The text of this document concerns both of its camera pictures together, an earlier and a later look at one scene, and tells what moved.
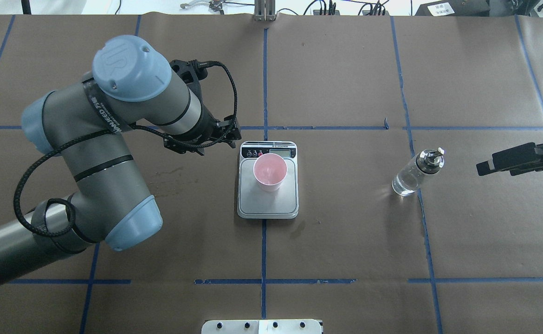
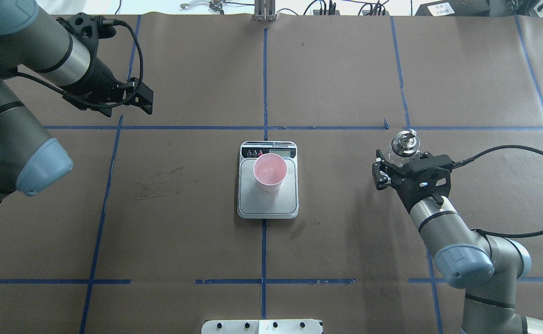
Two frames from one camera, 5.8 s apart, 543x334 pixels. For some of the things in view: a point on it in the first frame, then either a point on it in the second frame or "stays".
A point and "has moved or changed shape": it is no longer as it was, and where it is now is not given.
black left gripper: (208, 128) → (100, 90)
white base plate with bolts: (262, 326) stays
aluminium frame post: (265, 10) stays
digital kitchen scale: (268, 182) stays
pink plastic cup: (270, 170) stays
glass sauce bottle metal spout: (408, 180) has moved or changed shape
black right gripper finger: (516, 160) → (379, 180)
